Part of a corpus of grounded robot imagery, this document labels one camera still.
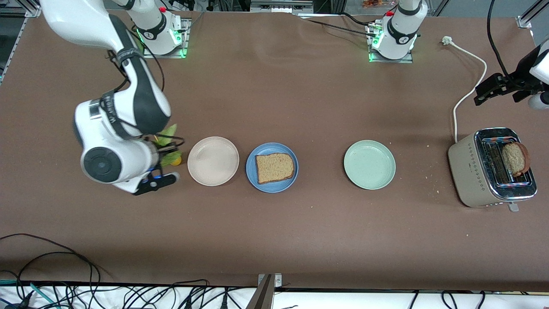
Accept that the black base power cable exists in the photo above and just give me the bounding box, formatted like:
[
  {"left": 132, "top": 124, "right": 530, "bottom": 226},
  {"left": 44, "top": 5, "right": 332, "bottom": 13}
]
[{"left": 296, "top": 12, "right": 379, "bottom": 39}]

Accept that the green lettuce leaf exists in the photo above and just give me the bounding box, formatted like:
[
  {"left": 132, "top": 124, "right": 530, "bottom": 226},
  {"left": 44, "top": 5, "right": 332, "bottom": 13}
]
[{"left": 151, "top": 124, "right": 179, "bottom": 168}]

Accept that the grey metal box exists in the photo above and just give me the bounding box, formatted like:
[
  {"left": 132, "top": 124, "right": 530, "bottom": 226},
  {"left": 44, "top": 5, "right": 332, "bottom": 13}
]
[{"left": 250, "top": 0, "right": 314, "bottom": 13}]

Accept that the teal cable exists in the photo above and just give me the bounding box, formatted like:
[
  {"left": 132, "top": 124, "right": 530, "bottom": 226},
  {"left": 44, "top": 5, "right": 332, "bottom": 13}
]
[{"left": 0, "top": 279, "right": 61, "bottom": 309}]

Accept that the rounded brown bread slice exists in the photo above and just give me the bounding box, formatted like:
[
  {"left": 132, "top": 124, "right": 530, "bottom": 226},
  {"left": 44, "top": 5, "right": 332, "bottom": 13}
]
[{"left": 502, "top": 142, "right": 531, "bottom": 177}]

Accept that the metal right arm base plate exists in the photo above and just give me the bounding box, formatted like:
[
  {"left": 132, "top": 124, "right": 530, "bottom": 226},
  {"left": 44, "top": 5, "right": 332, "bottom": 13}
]
[{"left": 142, "top": 18, "right": 192, "bottom": 59}]

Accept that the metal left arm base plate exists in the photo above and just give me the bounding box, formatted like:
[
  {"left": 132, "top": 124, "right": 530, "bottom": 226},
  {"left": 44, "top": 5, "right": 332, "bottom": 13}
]
[{"left": 367, "top": 24, "right": 414, "bottom": 64}]

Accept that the beige chrome toaster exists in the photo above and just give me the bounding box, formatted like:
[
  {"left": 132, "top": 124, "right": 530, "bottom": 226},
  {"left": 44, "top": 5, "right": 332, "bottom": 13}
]
[{"left": 448, "top": 127, "right": 538, "bottom": 212}]

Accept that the beige round plate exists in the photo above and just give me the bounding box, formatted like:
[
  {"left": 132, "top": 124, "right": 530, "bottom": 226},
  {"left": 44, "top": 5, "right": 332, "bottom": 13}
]
[{"left": 187, "top": 136, "right": 240, "bottom": 187}]

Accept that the silver corner bracket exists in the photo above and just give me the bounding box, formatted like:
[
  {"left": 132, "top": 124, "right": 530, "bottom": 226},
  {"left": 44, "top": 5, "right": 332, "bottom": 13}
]
[{"left": 257, "top": 273, "right": 283, "bottom": 287}]

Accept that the square brown bread slice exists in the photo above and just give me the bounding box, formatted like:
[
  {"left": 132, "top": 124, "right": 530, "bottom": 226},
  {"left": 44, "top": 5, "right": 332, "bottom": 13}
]
[{"left": 256, "top": 153, "right": 296, "bottom": 185}]

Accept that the black looped floor cable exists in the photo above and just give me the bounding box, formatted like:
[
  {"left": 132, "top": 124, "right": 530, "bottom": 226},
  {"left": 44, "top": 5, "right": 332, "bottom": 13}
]
[{"left": 0, "top": 233, "right": 102, "bottom": 309}]

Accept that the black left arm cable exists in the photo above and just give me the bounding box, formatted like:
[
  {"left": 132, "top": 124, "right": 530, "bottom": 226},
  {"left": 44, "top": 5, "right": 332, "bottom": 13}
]
[{"left": 486, "top": 0, "right": 517, "bottom": 82}]

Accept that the blue round plate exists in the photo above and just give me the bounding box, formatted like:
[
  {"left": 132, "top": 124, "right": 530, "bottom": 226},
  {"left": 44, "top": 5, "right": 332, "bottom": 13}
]
[{"left": 246, "top": 142, "right": 299, "bottom": 194}]

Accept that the mint green round plate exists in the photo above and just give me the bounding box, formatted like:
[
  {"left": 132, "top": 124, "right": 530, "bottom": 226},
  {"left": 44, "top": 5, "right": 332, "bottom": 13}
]
[{"left": 344, "top": 140, "right": 396, "bottom": 190}]

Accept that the grey aluminium profile post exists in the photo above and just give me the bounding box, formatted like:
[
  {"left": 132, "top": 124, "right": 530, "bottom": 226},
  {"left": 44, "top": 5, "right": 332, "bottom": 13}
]
[{"left": 246, "top": 275, "right": 275, "bottom": 309}]

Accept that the white toaster power cord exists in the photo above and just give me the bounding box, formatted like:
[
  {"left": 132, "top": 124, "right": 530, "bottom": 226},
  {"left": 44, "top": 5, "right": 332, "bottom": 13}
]
[{"left": 442, "top": 36, "right": 488, "bottom": 143}]

